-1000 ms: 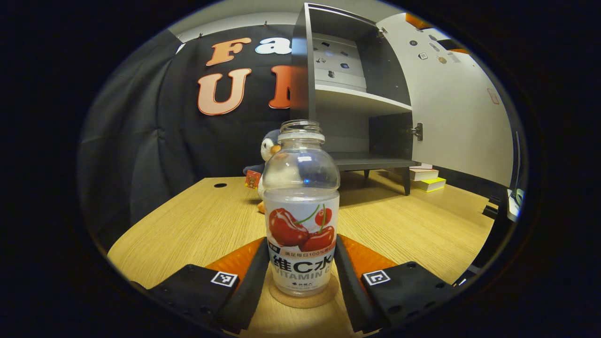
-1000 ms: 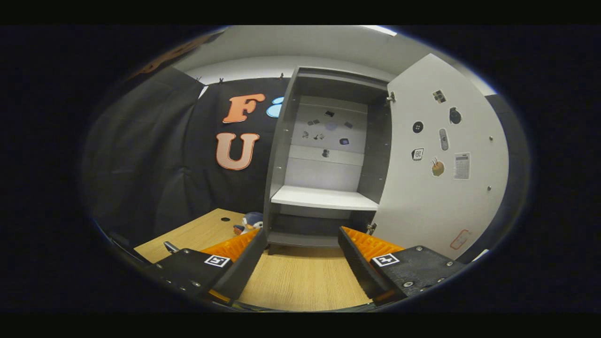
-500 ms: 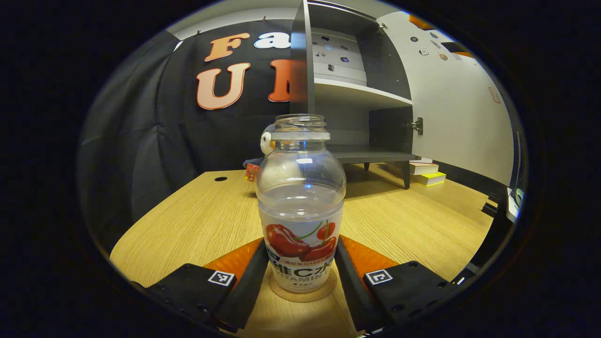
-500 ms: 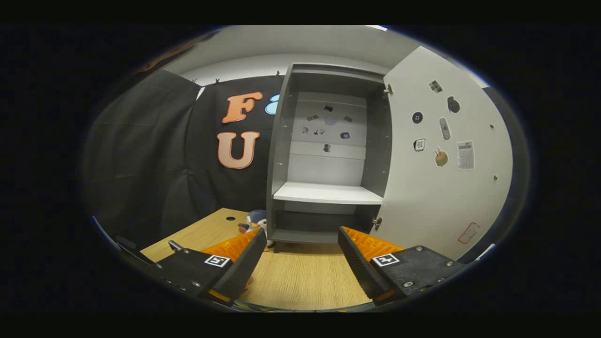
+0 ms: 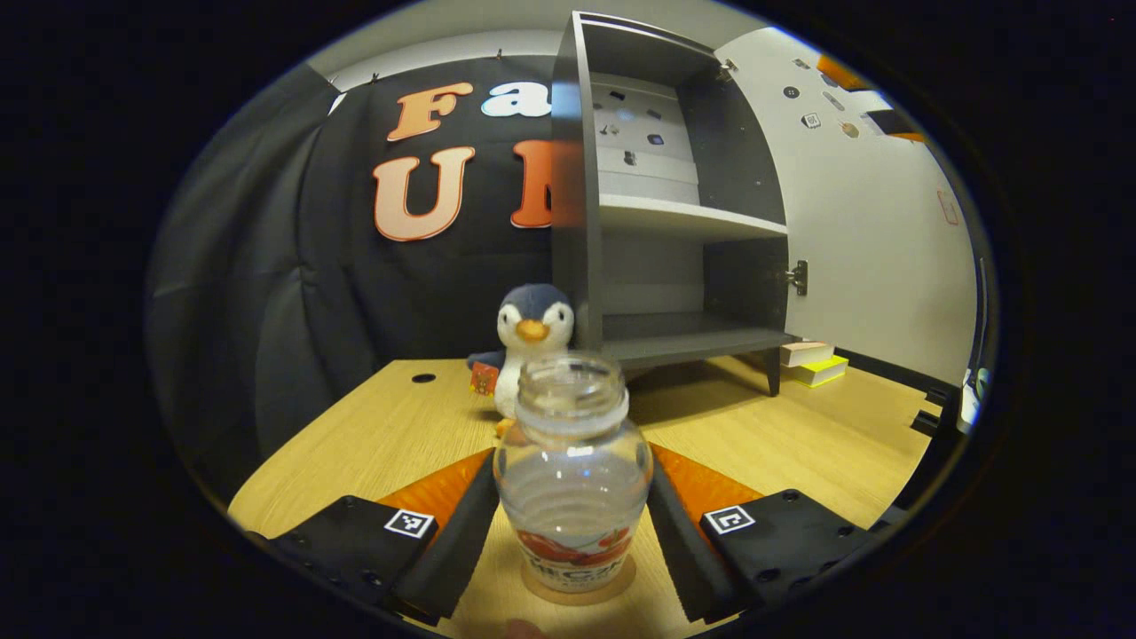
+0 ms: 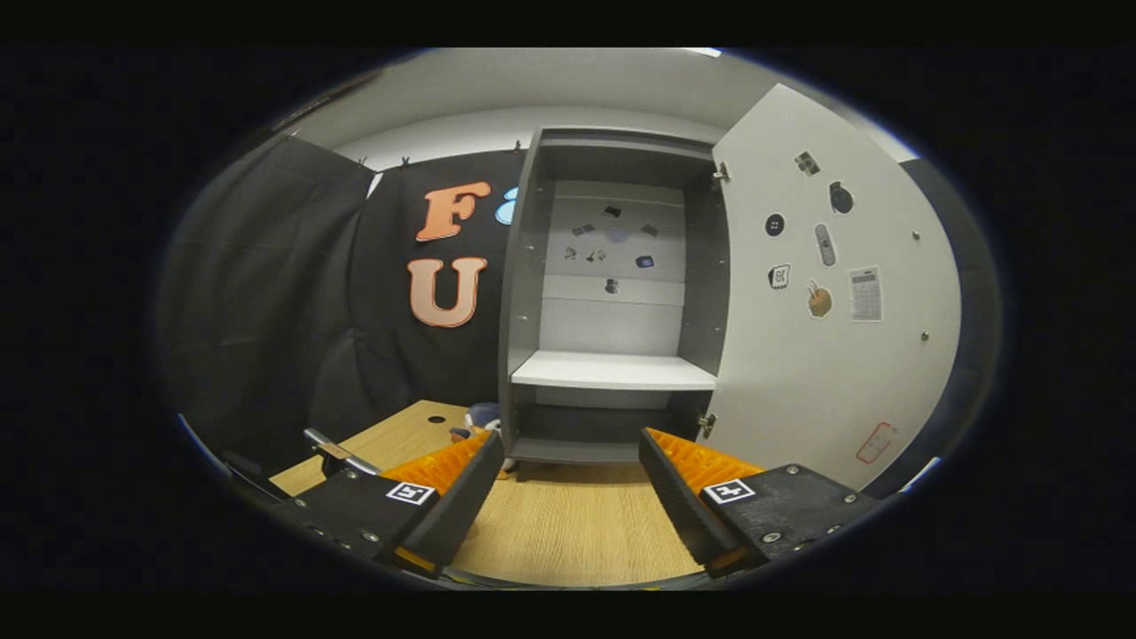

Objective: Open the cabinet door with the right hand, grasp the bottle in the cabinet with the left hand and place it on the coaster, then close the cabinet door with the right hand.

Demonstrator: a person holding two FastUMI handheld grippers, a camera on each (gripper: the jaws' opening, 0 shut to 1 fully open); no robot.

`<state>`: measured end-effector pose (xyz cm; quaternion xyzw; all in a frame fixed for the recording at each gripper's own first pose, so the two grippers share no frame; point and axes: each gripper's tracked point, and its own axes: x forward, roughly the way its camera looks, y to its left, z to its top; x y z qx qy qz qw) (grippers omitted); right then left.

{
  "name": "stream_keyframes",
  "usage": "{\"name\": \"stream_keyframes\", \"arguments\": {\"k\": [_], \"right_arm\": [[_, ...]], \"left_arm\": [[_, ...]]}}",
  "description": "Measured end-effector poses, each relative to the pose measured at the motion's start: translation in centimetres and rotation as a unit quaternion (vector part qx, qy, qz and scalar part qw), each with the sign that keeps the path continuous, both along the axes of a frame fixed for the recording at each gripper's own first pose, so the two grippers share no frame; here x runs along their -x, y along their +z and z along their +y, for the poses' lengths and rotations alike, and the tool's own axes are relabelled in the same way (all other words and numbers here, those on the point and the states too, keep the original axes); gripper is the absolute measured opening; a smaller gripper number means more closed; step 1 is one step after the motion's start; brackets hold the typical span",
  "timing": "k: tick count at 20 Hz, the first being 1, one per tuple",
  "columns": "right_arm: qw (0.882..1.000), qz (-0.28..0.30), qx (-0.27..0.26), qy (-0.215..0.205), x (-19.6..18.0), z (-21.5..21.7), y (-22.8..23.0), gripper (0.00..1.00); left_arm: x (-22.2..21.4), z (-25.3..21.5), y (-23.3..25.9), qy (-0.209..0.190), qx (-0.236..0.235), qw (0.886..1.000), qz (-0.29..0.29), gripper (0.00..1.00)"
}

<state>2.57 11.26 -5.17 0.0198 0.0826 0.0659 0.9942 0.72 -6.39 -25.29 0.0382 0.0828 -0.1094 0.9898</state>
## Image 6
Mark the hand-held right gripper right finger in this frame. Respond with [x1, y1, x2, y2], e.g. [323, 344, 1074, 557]
[639, 427, 880, 576]

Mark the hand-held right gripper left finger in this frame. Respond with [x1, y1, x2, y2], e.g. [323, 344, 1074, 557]
[266, 430, 506, 579]

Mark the grey cabinet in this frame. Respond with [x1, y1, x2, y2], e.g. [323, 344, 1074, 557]
[497, 127, 731, 468]

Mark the beige cabinet door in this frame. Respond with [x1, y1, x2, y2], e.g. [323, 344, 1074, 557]
[697, 83, 965, 494]

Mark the plush penguin toy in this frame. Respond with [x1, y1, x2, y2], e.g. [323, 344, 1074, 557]
[448, 402, 505, 446]

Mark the black backdrop cloth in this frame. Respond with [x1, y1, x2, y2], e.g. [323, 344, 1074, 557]
[160, 133, 1004, 498]

